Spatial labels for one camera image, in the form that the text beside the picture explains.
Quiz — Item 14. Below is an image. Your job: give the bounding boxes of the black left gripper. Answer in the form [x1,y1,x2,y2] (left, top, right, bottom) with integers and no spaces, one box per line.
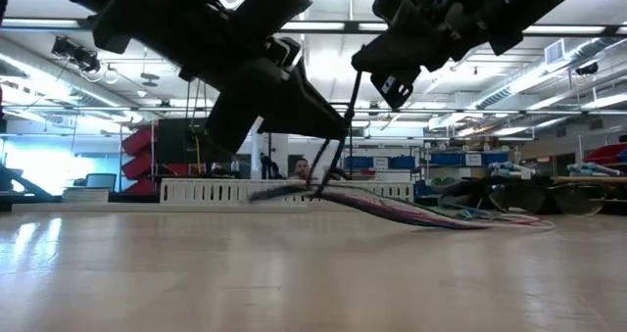
[91,0,276,153]

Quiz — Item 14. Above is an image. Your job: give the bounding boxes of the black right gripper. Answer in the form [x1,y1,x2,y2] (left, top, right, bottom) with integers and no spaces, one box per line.
[351,0,506,111]

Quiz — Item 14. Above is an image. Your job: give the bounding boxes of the white slotted cable duct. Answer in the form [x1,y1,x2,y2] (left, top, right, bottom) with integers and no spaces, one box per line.
[159,177,415,207]

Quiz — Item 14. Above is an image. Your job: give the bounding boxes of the bundle of thin wires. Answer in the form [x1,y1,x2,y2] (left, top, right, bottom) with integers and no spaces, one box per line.
[317,188,491,231]

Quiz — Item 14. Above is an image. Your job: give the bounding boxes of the teal wire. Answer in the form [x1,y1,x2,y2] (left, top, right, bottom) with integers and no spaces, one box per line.
[362,189,472,220]

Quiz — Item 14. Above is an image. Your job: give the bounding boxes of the black monitor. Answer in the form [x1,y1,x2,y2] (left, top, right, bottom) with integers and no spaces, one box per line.
[156,118,234,176]

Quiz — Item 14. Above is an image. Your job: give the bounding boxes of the person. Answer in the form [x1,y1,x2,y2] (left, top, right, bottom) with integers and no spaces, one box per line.
[292,157,314,180]

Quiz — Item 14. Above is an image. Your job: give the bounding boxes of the red stacked chairs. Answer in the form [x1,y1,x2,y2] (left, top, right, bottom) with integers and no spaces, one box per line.
[121,124,159,196]

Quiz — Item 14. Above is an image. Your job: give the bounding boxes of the blue storage bin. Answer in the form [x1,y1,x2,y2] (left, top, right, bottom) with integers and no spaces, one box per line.
[342,154,417,171]
[429,150,510,167]

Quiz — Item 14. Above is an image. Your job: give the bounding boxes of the small grey screen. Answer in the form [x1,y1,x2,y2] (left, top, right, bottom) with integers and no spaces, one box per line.
[84,172,119,192]

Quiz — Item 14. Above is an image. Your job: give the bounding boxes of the light blue padded bar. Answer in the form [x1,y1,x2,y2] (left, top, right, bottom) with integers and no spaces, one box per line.
[488,161,536,179]
[566,161,622,177]

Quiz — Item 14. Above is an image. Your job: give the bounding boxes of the white air vent grille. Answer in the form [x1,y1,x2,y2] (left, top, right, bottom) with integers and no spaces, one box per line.
[544,37,565,66]

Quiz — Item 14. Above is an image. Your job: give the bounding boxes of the wooden workbench top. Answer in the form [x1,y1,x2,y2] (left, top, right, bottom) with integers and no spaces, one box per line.
[553,174,627,184]

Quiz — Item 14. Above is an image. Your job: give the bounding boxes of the hanging black cable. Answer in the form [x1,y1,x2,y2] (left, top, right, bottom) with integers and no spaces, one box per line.
[184,79,208,120]

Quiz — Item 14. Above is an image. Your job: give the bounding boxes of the black LED light rail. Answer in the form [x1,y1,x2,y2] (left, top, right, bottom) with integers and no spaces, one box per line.
[0,19,627,35]

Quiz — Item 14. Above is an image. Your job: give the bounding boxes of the thin black stand frame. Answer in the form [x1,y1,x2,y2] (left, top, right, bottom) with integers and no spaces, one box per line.
[266,101,355,175]

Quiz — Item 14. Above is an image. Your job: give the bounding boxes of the black camera with red clip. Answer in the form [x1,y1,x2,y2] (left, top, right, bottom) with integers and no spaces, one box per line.
[229,0,314,71]

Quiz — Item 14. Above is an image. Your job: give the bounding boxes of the black ceiling camera rig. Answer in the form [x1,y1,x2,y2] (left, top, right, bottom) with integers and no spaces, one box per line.
[50,34,103,74]

